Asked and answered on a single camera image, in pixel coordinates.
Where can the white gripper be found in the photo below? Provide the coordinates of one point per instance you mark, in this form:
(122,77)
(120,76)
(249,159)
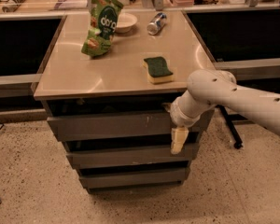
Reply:
(179,115)

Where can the grey top drawer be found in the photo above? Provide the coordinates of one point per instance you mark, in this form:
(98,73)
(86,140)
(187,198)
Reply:
(110,125)

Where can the grey drawer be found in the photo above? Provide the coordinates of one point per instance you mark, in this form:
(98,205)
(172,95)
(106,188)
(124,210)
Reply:
(130,156)
(110,125)
(135,178)

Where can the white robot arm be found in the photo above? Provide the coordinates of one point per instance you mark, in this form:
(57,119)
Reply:
(208,88)

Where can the grey bottom drawer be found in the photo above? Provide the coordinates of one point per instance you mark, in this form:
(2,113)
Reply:
(135,178)

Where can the grey drawer cabinet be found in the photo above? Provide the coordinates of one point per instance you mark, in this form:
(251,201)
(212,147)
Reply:
(75,84)

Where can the grey middle drawer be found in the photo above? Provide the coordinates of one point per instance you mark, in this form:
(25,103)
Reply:
(130,156)

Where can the green yellow sponge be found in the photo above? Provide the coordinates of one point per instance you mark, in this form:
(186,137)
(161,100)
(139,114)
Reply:
(157,70)

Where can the black table leg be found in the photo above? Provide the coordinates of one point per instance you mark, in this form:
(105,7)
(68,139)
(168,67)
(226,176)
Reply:
(238,143)

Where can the silver soda can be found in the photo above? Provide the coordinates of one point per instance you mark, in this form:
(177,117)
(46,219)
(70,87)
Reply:
(157,23)

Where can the white bowl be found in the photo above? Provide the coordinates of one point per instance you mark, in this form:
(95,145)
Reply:
(125,23)

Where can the green chip bag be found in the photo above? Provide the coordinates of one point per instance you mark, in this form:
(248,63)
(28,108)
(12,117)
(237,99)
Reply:
(104,20)

